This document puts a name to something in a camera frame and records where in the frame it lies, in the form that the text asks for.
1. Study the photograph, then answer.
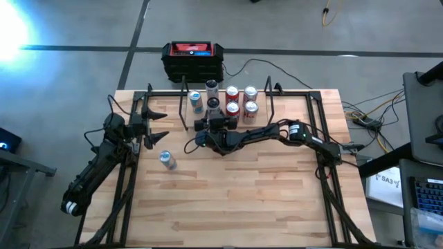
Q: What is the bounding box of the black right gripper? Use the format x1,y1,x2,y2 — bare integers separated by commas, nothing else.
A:
193,117,251,157

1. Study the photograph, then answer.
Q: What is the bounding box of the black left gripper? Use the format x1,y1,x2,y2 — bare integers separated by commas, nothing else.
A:
102,106,170,150

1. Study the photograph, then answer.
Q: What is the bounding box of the orange Fanta can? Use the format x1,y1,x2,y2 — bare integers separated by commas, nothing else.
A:
224,85,239,104
225,101,241,120

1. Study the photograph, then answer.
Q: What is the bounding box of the blue Red Bull can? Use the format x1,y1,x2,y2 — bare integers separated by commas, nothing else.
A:
158,149,178,171
188,90,204,114

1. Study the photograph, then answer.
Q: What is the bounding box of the silver Diet Coke can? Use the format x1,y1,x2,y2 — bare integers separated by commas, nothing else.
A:
242,85,259,104
242,100,260,125

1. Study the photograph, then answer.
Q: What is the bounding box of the red and black power station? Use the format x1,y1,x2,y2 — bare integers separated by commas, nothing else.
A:
161,40,225,84

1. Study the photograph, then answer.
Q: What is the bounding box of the grey metal stand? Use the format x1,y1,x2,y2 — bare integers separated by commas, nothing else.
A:
0,149,57,249

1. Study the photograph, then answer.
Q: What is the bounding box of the black table clamp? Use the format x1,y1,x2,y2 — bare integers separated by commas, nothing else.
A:
341,141,365,153

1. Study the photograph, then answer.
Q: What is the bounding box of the black device with blue light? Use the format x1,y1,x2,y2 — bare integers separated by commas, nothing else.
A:
0,127,22,154

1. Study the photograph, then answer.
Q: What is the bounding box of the black power strip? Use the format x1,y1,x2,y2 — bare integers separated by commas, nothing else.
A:
352,116,383,131

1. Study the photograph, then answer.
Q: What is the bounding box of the black diagonal beam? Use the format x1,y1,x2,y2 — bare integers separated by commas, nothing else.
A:
358,143,415,178

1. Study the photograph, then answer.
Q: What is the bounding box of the white paper sign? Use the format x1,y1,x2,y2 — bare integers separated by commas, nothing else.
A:
365,166,404,208

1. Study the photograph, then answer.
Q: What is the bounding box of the dark grey desk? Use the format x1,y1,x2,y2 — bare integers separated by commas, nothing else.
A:
398,158,443,249

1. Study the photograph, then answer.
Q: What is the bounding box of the black pole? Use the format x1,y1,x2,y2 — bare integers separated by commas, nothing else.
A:
417,61,443,86

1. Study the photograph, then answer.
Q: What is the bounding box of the backlit keyboard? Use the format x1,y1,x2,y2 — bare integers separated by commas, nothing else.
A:
411,176,443,217

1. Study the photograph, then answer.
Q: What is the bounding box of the clear plastic bag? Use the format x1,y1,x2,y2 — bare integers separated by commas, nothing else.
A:
410,206,443,248

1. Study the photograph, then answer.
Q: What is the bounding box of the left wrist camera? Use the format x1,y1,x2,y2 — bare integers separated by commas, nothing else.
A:
129,113,145,127

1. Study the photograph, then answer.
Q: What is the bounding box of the black metal shelf frame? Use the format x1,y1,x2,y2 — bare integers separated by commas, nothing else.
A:
178,75,275,131

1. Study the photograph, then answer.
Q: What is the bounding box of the black aluminium table frame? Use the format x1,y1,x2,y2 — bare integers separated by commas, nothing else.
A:
74,82,374,248

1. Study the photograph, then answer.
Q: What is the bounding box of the black power cable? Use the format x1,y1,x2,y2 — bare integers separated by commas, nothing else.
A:
221,57,314,90

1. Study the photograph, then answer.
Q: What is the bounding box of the yellow cable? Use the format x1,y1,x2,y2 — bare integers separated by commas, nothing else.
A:
321,0,344,27

